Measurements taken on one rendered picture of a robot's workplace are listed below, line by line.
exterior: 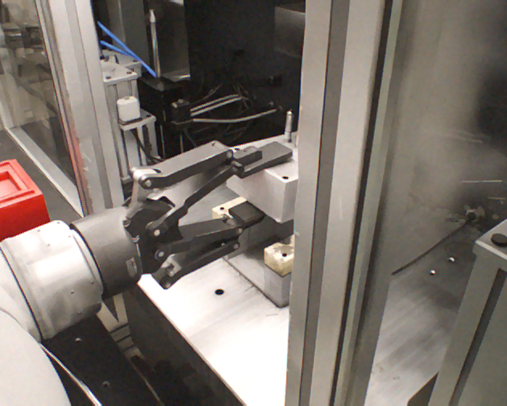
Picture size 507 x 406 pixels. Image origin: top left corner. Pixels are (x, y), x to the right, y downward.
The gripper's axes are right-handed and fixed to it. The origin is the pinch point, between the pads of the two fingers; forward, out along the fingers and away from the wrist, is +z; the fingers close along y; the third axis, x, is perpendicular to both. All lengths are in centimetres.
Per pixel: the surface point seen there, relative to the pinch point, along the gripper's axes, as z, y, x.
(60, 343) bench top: -22.3, -34.6, 26.6
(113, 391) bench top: -19.3, -34.7, 12.8
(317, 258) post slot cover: -12.6, 10.0, -20.8
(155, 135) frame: 2.1, -6.3, 29.9
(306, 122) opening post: -12.4, 17.8, -19.3
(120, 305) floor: 8, -104, 98
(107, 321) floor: 1, -104, 94
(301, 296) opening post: -12.9, 6.3, -19.8
